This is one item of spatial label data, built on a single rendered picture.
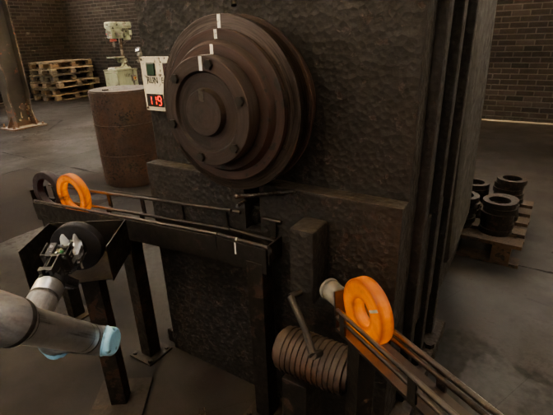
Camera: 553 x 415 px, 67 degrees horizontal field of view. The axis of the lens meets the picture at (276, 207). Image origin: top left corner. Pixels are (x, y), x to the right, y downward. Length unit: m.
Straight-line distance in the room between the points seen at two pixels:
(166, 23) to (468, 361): 1.75
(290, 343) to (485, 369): 1.05
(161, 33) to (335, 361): 1.14
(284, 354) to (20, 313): 0.64
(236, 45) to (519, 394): 1.61
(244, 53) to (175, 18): 0.44
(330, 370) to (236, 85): 0.75
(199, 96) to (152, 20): 0.51
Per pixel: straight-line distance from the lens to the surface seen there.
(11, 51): 8.12
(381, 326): 0.94
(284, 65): 1.05
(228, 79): 1.05
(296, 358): 1.17
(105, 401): 1.89
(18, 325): 0.92
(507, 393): 1.95
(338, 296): 1.04
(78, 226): 1.40
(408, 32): 1.09
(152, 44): 1.56
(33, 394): 2.06
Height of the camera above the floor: 1.30
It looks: 23 degrees down
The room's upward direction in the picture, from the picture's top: 2 degrees counter-clockwise
